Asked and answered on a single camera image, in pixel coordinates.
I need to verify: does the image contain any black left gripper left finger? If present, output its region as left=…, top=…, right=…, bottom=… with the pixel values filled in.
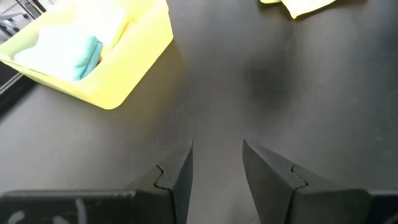
left=124, top=139, right=194, bottom=224

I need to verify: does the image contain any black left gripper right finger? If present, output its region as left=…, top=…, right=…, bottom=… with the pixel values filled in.
left=242, top=139, right=371, bottom=224

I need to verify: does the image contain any blue microfiber towel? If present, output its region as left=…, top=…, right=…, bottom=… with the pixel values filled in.
left=13, top=24, right=104, bottom=82

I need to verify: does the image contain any yellow microfiber towel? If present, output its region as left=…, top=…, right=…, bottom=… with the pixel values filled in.
left=259, top=0, right=337, bottom=20

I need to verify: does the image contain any yellow plastic bin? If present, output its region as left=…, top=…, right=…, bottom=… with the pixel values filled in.
left=0, top=0, right=174, bottom=111

